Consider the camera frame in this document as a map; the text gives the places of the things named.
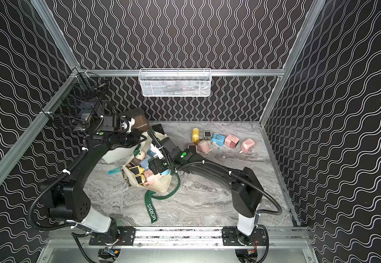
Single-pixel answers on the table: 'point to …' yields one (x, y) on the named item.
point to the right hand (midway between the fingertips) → (157, 161)
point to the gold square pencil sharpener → (207, 135)
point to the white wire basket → (177, 82)
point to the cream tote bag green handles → (163, 184)
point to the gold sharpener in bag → (139, 172)
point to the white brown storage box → (126, 153)
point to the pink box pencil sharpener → (231, 141)
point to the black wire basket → (82, 92)
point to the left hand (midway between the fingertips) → (145, 134)
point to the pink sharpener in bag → (150, 177)
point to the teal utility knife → (114, 170)
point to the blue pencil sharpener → (218, 139)
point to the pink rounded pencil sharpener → (247, 146)
